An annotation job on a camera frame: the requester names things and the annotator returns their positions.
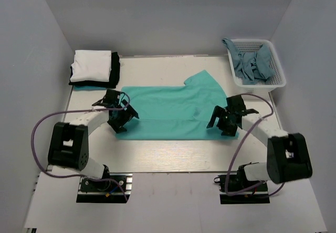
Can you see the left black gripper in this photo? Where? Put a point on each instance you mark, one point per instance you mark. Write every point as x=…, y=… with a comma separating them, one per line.
x=117, y=125

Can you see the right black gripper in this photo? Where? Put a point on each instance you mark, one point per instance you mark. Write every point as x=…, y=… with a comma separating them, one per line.
x=220, y=112

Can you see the teal green t shirt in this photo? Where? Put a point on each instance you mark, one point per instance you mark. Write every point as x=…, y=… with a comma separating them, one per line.
x=176, y=113

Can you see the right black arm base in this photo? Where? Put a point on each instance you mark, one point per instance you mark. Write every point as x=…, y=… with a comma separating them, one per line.
x=255, y=195

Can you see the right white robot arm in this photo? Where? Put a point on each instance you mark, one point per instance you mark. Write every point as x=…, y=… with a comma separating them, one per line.
x=287, y=153

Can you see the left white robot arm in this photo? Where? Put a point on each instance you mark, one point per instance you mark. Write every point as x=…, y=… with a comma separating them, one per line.
x=69, y=146

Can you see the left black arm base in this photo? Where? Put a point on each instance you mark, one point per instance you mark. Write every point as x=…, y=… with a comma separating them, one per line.
x=105, y=192

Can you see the folded black t shirt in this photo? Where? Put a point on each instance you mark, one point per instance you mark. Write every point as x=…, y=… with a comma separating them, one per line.
x=113, y=79

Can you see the folded teal t shirt bottom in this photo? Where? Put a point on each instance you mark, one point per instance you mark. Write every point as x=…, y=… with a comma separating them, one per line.
x=88, y=88

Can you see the grey blue crumpled t shirt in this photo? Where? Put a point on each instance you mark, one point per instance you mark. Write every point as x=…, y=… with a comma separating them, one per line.
x=251, y=67

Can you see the white plastic basket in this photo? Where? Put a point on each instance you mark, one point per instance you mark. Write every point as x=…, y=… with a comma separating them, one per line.
x=260, y=88

